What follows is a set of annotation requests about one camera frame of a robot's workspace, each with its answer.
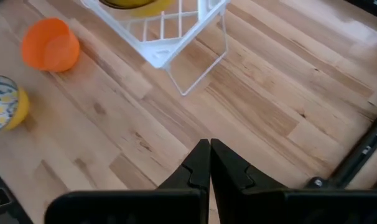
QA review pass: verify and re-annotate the orange plastic mini bowl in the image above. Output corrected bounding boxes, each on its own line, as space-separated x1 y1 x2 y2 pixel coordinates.
21 17 81 73

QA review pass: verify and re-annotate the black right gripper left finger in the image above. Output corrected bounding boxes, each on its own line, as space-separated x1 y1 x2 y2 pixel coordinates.
44 139 211 224

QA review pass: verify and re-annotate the white grid shelf rack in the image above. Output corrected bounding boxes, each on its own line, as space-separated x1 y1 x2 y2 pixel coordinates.
79 0 231 96

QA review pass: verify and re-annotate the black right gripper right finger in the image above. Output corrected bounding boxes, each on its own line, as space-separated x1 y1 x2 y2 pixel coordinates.
210 138 377 224

